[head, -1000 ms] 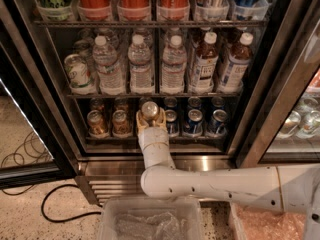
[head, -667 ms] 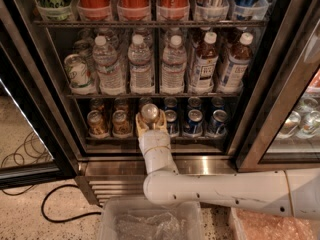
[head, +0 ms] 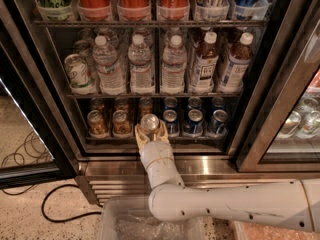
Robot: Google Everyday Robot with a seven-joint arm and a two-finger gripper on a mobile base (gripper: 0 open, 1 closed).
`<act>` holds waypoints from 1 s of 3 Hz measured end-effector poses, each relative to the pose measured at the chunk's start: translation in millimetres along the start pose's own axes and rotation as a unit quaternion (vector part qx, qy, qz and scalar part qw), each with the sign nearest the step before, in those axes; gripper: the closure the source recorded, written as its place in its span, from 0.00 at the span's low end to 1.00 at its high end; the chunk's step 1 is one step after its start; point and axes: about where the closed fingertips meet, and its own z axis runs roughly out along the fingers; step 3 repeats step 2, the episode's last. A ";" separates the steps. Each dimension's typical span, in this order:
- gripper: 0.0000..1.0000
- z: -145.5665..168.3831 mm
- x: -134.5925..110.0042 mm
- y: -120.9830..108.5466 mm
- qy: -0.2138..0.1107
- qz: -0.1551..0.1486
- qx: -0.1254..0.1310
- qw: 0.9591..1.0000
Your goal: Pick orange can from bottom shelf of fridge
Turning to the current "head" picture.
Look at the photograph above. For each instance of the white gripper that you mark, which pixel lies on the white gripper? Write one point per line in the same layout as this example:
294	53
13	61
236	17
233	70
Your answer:
154	151

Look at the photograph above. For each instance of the orange can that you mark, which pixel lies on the orange can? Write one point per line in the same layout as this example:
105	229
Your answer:
121	124
97	125
145	106
149	125
97	104
122	104

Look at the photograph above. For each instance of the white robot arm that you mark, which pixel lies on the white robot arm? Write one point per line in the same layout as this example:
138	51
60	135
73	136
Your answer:
292	205

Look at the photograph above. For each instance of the blue can front left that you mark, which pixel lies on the blue can front left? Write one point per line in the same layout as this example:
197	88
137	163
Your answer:
171	122

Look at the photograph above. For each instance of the blue can back left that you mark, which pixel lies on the blue can back left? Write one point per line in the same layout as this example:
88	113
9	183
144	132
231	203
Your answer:
170	103

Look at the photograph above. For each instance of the blue can front middle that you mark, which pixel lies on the blue can front middle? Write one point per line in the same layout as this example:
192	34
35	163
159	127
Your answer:
193	123

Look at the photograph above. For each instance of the blue can back middle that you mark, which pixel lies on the blue can back middle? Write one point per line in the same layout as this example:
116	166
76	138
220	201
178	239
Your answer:
194	103

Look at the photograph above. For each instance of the steel fridge base grille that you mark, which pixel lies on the steel fridge base grille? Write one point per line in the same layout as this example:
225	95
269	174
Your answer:
102	179

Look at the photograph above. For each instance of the blue can front right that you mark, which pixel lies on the blue can front right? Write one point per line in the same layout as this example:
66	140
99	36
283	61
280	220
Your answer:
217	125

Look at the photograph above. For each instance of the blue can back right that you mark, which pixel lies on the blue can back right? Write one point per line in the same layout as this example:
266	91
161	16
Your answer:
217	103

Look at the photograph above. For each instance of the green white can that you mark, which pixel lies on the green white can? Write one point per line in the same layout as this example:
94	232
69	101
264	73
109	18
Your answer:
81	80

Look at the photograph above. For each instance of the open glass fridge door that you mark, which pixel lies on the open glass fridge door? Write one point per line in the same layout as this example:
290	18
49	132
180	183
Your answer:
30	153

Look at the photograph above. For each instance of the red cola can middle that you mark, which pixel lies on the red cola can middle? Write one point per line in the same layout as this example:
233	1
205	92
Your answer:
134	9

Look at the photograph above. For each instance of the red cola can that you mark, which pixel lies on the red cola can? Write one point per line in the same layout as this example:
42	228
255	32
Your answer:
134	9
94	10
174	9

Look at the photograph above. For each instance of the red cola can right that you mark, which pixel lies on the red cola can right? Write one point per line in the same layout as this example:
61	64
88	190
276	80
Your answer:
174	9

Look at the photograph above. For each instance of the red cola can left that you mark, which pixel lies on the red cola can left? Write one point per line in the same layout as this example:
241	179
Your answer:
94	10

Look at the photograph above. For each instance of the blue silver can left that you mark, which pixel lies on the blue silver can left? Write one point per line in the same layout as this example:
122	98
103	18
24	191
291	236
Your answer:
211	10

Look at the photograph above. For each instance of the blue silver can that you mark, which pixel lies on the blue silver can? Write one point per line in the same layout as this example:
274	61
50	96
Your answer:
211	10
249	9

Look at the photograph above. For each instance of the blue silver can right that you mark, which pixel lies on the blue silver can right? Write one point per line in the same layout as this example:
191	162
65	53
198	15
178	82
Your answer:
249	9

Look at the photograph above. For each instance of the water bottle front left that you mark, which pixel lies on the water bottle front left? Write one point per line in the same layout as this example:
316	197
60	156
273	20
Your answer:
109	67

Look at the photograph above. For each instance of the water bottle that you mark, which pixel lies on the water bottle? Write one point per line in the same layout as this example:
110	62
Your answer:
109	67
141	69
173	66

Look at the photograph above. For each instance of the water bottle front middle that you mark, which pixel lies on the water bottle front middle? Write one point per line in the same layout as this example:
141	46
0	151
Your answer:
141	69

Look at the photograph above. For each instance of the water bottle front right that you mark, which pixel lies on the water bottle front right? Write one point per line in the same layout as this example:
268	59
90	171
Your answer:
173	66

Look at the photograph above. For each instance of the clear plastic bin left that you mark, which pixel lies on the clear plastic bin left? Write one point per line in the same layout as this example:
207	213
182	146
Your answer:
129	218

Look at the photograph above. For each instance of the clear plastic bin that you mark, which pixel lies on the clear plastic bin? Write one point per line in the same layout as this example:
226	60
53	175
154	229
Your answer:
251	231
129	218

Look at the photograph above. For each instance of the tea bottle front left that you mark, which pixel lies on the tea bottle front left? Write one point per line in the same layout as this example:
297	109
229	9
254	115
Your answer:
202	71

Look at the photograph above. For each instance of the tea bottle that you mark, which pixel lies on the tea bottle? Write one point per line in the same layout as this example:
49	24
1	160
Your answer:
202	71
235	63

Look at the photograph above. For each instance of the tea bottle front right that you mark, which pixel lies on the tea bottle front right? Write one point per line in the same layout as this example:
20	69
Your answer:
235	63

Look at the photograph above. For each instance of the clear plastic bin right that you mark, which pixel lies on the clear plastic bin right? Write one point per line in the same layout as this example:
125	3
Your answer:
251	231

